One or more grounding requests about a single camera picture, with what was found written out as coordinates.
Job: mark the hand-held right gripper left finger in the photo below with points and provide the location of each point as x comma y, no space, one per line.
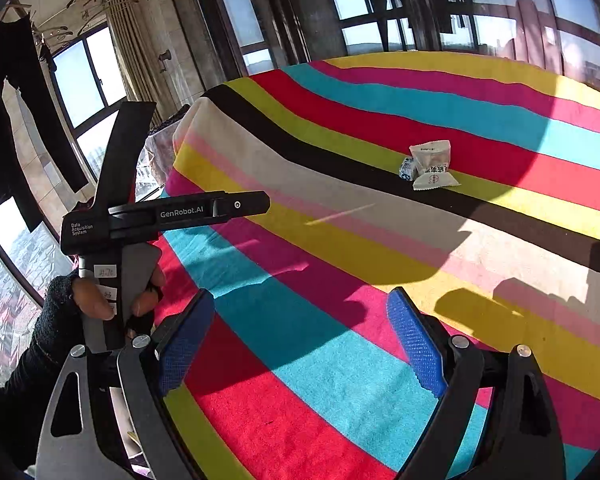
185,350

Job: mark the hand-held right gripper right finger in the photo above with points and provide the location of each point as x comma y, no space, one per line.
420,345

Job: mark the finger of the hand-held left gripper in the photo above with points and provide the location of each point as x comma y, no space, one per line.
245,204

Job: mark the small blue white candy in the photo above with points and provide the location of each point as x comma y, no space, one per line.
406,167

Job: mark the white snack packet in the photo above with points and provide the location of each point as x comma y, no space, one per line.
430,152
432,180

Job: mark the person's left forearm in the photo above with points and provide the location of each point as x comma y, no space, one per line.
25,385

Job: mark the person's left hand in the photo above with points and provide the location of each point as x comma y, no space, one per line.
92,302

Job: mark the striped colourful table cloth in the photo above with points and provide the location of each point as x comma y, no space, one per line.
330,240

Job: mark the dark cloth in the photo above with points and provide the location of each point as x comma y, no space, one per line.
167,117

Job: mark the black hanging trousers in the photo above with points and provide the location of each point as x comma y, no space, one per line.
10,125

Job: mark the side window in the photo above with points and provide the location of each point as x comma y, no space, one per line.
85,75

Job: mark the beige curtain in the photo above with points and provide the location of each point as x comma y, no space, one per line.
130,35

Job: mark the wall hook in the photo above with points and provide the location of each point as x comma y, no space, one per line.
165,57

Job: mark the dark window frame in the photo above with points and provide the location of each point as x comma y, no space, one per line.
310,5

